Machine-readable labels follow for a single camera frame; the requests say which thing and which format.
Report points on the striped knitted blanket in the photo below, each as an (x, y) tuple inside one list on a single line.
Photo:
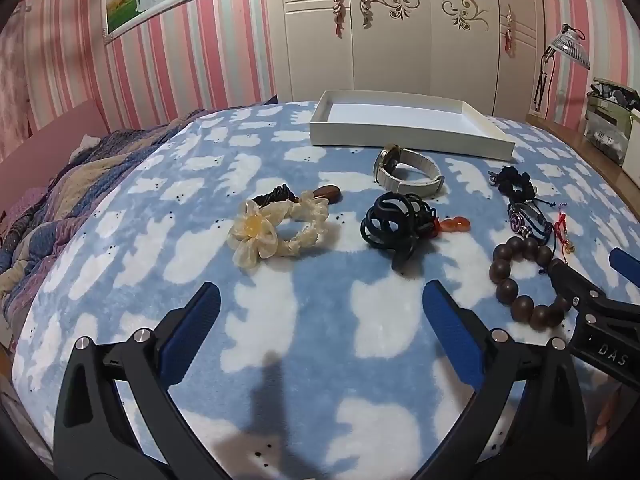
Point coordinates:
[(39, 236)]

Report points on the wooden desk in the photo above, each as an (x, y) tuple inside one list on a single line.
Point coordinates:
[(609, 171)]

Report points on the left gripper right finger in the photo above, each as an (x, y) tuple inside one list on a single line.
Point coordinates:
[(525, 418)]

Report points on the cream strap wristwatch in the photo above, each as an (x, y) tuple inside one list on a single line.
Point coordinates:
[(407, 172)]

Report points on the black scrunchie with charm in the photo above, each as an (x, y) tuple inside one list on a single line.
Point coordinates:
[(518, 188)]

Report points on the green storage box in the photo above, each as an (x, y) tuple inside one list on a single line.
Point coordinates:
[(609, 117)]

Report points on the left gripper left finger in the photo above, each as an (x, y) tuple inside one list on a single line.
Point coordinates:
[(93, 438)]

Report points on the white cardboard tray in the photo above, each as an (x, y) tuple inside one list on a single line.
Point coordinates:
[(373, 119)]

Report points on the orange gourd red knot charm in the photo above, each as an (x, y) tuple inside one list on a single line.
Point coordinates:
[(455, 224)]

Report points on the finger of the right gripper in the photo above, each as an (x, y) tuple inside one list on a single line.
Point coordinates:
[(571, 285), (626, 265)]

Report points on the white ornate wardrobe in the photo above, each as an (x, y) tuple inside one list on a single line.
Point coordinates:
[(483, 52)]

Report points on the blue polar bear blanket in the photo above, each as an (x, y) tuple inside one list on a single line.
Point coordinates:
[(324, 366)]

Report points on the black plastic hair claw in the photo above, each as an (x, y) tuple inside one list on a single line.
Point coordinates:
[(399, 223)]

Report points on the cream flower scrunchie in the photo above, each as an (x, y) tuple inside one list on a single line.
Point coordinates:
[(254, 234)]

